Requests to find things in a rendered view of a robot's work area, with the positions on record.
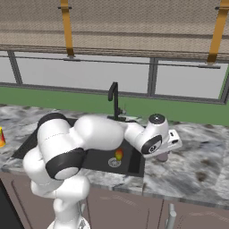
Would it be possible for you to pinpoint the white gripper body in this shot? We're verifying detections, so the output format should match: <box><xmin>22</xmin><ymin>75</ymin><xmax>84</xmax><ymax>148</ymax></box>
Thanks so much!
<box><xmin>160</xmin><ymin>138</ymin><xmax>183</xmax><ymax>156</ymax></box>

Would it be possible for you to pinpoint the pinkish grey cup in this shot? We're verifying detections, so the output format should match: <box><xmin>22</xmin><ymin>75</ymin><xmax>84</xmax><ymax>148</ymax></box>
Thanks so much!
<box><xmin>156</xmin><ymin>151</ymin><xmax>171</xmax><ymax>163</ymax></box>

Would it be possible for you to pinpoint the black sink basin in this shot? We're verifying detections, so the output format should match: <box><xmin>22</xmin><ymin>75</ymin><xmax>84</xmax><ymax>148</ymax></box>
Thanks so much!
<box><xmin>11</xmin><ymin>117</ymin><xmax>147</xmax><ymax>179</ymax></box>

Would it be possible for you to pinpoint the orange and green mango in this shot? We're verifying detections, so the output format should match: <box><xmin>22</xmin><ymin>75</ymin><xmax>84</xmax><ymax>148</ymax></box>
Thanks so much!
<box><xmin>114</xmin><ymin>148</ymin><xmax>124</xmax><ymax>162</ymax></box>

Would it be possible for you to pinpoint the black tap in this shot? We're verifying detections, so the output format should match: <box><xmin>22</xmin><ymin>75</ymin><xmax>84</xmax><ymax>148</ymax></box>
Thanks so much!
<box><xmin>107</xmin><ymin>81</ymin><xmax>128</xmax><ymax>123</ymax></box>

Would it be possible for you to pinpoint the brown cupboard door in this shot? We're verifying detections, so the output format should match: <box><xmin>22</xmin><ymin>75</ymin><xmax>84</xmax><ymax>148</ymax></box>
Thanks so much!
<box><xmin>158</xmin><ymin>199</ymin><xmax>229</xmax><ymax>229</ymax></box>
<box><xmin>84</xmin><ymin>191</ymin><xmax>165</xmax><ymax>229</ymax></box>
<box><xmin>11</xmin><ymin>174</ymin><xmax>61</xmax><ymax>229</ymax></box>

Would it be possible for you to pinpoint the grey framed window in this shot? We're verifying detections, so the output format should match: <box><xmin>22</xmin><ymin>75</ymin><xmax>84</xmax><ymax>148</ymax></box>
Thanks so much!
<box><xmin>0</xmin><ymin>44</ymin><xmax>229</xmax><ymax>106</ymax></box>

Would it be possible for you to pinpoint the beige woven window blind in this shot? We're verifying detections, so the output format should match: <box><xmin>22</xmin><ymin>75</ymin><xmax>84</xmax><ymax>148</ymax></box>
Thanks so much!
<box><xmin>0</xmin><ymin>0</ymin><xmax>229</xmax><ymax>63</ymax></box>

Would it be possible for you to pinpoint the black dishwasher front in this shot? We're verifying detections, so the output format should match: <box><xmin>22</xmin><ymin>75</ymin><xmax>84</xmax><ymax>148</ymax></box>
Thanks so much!
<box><xmin>0</xmin><ymin>178</ymin><xmax>26</xmax><ymax>229</ymax></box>

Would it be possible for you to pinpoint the grey cupboard handle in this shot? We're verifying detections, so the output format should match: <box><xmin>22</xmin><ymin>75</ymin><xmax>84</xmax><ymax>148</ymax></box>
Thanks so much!
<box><xmin>165</xmin><ymin>203</ymin><xmax>178</xmax><ymax>229</ymax></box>
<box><xmin>78</xmin><ymin>201</ymin><xmax>91</xmax><ymax>229</ymax></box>

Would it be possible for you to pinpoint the yellow blind strap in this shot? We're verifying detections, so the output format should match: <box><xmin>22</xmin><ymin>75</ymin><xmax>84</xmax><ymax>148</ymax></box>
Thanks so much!
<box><xmin>207</xmin><ymin>0</ymin><xmax>229</xmax><ymax>64</ymax></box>
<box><xmin>59</xmin><ymin>0</ymin><xmax>75</xmax><ymax>58</ymax></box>

